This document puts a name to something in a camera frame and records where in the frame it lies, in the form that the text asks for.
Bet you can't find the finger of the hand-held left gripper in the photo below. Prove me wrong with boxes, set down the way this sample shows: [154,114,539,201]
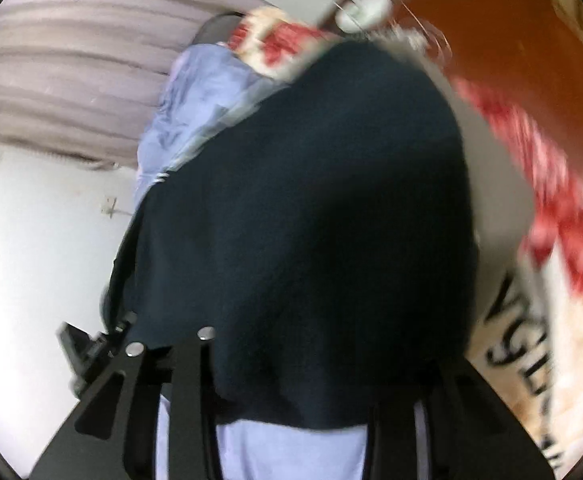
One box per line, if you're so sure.
[102,311,140,357]

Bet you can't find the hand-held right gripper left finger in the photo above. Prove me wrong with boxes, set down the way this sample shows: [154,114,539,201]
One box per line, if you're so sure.
[26,327,223,480]

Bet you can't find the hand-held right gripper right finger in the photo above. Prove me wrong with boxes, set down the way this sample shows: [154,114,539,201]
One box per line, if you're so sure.
[370,356,555,480]

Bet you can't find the cream and navy varsity jacket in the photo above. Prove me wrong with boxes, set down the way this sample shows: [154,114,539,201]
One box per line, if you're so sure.
[100,39,478,432]

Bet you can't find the pale pink curtain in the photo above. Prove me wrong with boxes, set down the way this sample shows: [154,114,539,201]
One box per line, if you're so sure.
[0,0,268,162]

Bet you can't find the floral printed blanket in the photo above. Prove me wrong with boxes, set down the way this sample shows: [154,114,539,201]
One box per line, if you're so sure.
[228,4,583,480]

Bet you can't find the white standing fan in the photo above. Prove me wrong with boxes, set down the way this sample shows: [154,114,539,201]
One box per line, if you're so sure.
[333,0,395,32]

